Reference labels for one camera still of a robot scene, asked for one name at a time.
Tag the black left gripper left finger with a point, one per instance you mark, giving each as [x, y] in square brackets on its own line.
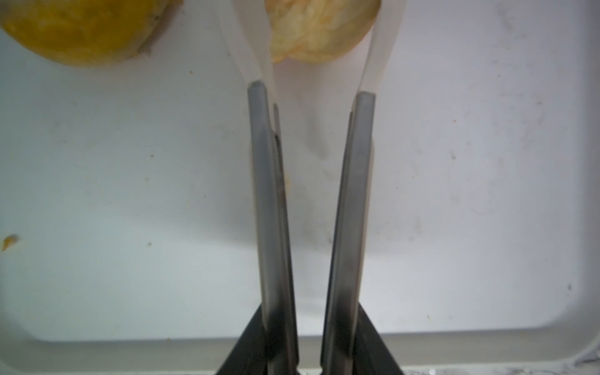
[248, 357]

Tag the white rectangular tray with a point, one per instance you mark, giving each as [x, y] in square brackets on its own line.
[129, 188]

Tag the metal tongs with white tips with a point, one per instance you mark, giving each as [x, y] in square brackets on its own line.
[247, 31]

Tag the pale knotted bun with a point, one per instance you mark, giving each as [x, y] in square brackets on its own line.
[318, 31]

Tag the small round bun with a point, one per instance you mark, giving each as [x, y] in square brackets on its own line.
[86, 33]

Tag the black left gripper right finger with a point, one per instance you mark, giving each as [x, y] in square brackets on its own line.
[371, 355]

